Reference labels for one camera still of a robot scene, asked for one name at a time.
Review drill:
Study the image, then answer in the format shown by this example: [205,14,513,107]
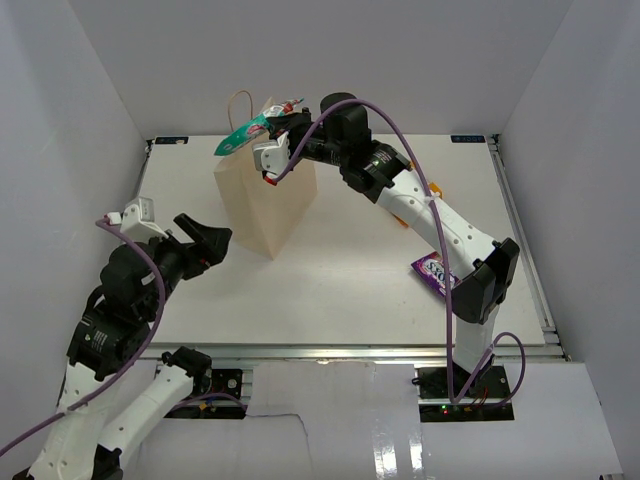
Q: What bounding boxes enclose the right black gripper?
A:
[267,108,349,173]

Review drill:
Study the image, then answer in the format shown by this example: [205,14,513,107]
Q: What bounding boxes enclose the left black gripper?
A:
[141,212,232,319]

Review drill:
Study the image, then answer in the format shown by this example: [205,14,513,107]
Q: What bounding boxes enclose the green Fox's candy bag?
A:
[214,97,305,157]

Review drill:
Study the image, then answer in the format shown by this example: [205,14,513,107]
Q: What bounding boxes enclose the purple Fox's candy bag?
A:
[411,251,446,298]

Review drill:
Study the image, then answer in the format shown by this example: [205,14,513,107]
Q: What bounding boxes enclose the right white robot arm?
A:
[253,93,520,399]

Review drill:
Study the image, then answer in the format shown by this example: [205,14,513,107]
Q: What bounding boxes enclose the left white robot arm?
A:
[9,212,232,479]

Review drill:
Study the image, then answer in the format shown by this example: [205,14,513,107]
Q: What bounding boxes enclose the left blue table label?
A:
[154,136,189,145]

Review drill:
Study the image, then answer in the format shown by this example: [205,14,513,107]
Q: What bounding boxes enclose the blue table label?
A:
[450,135,486,144]
[154,136,189,145]

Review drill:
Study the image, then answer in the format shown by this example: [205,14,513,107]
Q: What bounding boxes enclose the orange snack pack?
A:
[383,161,442,235]

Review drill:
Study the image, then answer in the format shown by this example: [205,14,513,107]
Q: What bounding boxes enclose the right blue table label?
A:
[450,135,486,144]

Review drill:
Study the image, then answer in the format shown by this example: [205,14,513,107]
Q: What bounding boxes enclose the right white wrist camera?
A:
[251,132,291,185]

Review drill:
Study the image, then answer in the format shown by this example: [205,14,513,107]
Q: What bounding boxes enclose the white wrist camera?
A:
[106,196,167,243]
[251,132,291,185]

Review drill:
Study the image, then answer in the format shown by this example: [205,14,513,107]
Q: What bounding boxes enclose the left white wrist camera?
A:
[106,196,167,243]

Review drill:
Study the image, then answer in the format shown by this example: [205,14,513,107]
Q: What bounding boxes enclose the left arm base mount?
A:
[165,369,252,420]

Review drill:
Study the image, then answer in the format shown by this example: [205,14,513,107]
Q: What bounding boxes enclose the aluminium front rail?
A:
[141,343,565,362]

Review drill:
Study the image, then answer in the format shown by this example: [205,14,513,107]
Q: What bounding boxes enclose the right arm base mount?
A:
[412,364,516,424]

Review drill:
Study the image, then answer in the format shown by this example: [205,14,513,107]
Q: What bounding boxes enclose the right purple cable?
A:
[272,99,528,405]

